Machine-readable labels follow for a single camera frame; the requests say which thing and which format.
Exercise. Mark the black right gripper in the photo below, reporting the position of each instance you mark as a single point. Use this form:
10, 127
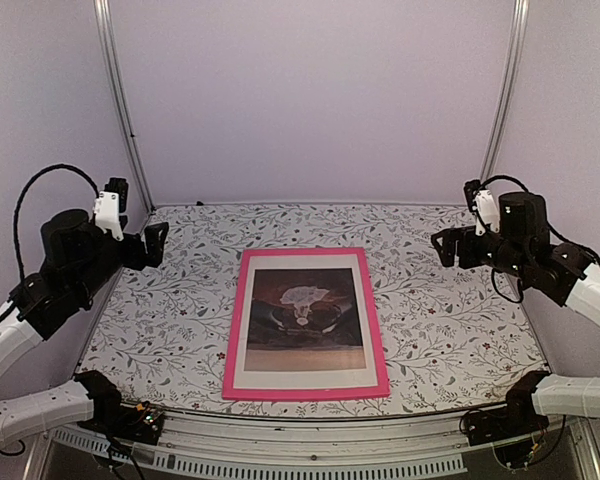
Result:
452, 235

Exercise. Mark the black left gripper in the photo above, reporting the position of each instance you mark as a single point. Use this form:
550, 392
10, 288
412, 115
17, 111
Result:
154, 247

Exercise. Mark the white mat board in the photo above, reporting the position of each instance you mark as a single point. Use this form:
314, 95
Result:
300, 377

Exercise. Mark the photo print with white border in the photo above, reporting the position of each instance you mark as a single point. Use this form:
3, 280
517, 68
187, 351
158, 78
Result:
304, 320

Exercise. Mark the pink wooden picture frame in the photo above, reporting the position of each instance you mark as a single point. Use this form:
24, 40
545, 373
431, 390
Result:
235, 350

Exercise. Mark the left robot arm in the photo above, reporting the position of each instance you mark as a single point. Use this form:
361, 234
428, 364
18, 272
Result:
81, 397

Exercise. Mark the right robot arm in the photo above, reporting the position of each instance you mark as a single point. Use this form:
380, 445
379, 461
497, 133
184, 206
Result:
570, 336

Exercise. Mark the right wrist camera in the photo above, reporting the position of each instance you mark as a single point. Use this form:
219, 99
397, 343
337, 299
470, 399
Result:
483, 206

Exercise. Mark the right aluminium corner post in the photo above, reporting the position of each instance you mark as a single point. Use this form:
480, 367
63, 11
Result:
511, 68

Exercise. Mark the aluminium corner post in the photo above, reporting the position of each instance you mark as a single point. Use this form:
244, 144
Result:
511, 68
112, 67

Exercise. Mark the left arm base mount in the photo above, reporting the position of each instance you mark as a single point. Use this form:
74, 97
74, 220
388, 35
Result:
142, 423

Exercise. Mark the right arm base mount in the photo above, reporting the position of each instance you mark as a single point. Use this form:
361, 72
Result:
483, 426

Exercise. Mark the left aluminium corner post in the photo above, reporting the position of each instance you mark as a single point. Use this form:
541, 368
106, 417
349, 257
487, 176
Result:
112, 67

